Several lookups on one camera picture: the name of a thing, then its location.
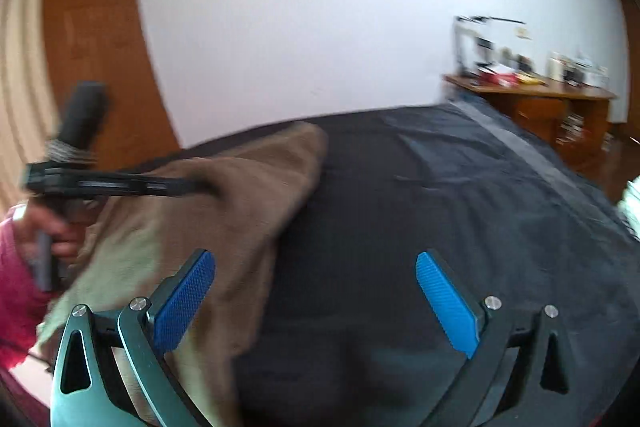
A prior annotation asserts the person's left hand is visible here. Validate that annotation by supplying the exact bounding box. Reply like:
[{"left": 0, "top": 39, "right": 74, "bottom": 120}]
[{"left": 22, "top": 202, "right": 88, "bottom": 260}]

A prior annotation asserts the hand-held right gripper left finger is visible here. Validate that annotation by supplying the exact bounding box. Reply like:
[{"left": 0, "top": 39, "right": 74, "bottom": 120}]
[{"left": 50, "top": 248, "right": 217, "bottom": 427}]

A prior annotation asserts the brown fleece garment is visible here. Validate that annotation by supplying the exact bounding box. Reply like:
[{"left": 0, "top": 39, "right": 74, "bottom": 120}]
[{"left": 35, "top": 122, "right": 329, "bottom": 427}]

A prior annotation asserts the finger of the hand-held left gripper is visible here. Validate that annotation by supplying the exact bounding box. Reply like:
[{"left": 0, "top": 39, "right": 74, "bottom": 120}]
[{"left": 80, "top": 172, "right": 212, "bottom": 198}]

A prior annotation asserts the wooden door with knob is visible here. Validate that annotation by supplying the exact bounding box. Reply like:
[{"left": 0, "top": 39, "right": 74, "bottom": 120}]
[{"left": 41, "top": 0, "right": 182, "bottom": 170}]

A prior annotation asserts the wooden desk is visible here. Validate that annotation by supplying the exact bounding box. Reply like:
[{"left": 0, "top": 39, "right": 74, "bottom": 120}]
[{"left": 442, "top": 73, "right": 619, "bottom": 174}]

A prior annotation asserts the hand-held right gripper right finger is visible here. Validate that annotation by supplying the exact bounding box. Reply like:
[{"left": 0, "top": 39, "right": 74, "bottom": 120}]
[{"left": 415, "top": 249, "right": 581, "bottom": 427}]

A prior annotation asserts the red box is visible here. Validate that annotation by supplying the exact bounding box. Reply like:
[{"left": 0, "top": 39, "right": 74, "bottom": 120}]
[{"left": 477, "top": 73, "right": 519, "bottom": 89}]

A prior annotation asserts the beige curtain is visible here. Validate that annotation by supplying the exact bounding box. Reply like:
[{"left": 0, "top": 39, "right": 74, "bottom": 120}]
[{"left": 0, "top": 0, "right": 152, "bottom": 210}]

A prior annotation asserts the black desk lamp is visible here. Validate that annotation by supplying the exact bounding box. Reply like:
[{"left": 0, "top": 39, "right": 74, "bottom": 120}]
[{"left": 452, "top": 14, "right": 527, "bottom": 78}]

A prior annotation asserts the person's left forearm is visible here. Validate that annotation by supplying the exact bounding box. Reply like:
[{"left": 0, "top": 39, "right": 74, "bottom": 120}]
[{"left": 0, "top": 204, "right": 66, "bottom": 370}]

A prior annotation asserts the dark bed sheet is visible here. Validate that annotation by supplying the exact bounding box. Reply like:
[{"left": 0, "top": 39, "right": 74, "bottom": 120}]
[{"left": 177, "top": 97, "right": 640, "bottom": 427}]

